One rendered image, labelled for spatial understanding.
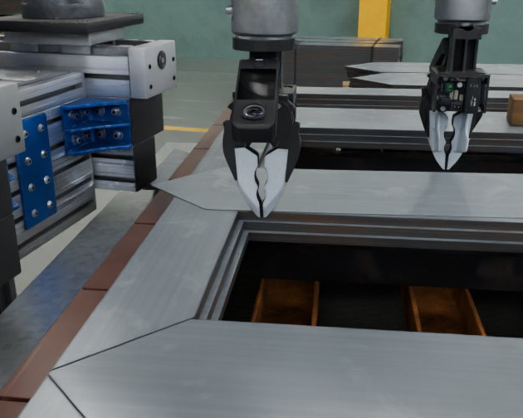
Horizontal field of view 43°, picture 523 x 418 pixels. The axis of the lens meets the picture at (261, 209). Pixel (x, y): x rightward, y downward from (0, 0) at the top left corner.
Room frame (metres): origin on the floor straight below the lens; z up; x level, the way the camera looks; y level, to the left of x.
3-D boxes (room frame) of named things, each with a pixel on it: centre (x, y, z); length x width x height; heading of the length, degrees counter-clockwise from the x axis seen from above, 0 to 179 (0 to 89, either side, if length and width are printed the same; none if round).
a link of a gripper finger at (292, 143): (0.75, -0.02, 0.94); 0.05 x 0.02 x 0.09; 83
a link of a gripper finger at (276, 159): (0.77, -0.02, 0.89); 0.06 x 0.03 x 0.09; 173
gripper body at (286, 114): (0.78, 0.00, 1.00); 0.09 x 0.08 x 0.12; 173
